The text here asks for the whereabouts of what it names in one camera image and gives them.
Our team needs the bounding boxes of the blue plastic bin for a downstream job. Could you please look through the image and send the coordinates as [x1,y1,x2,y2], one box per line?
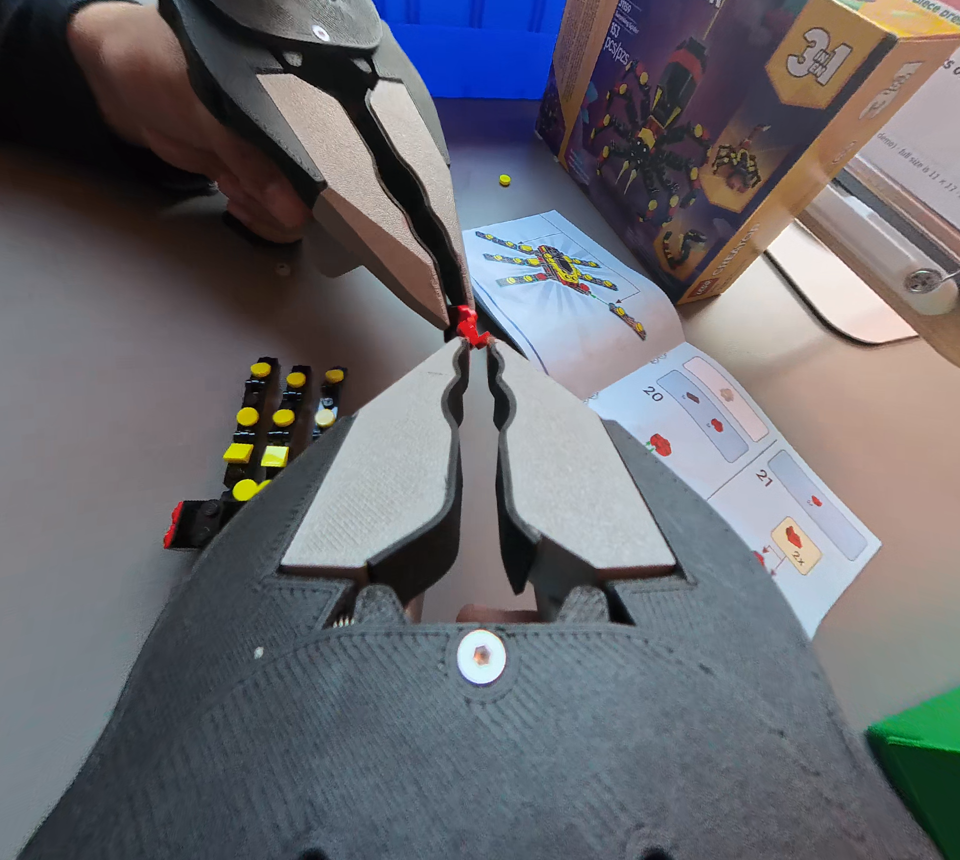
[294,0,594,100]

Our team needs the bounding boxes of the wooden display board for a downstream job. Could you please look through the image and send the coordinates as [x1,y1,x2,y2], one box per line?
[921,305,960,370]

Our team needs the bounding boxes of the white stand base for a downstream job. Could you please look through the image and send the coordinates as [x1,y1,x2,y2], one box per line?
[763,221,920,345]

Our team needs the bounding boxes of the person's left hand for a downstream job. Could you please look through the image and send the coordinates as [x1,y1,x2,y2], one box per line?
[67,1,312,245]

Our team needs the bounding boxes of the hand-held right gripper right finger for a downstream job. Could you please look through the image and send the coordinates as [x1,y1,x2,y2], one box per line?
[486,341,678,597]

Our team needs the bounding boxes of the small red lego assembly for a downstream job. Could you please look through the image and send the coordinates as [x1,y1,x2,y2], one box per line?
[448,305,492,347]

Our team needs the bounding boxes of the black yellow lego spider model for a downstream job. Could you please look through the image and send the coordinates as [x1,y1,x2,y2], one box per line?
[163,356,350,550]

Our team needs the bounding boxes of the person's right hand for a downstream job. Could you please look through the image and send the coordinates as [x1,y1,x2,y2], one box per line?
[457,604,543,626]

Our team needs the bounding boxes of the white board clip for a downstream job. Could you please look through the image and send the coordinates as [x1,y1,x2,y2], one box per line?
[798,181,960,317]

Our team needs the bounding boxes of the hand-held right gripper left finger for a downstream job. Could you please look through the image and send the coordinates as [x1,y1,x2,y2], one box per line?
[279,337,472,599]

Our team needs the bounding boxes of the lego set cardboard box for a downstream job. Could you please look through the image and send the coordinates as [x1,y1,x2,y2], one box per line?
[534,0,960,306]

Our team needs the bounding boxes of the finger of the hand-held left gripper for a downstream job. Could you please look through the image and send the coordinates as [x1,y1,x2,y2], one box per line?
[366,79,475,312]
[257,60,453,331]

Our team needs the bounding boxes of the green plastic bin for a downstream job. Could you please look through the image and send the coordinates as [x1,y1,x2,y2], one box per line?
[866,706,960,860]

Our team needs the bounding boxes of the lego instruction booklet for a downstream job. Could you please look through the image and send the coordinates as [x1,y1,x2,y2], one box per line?
[461,209,882,640]

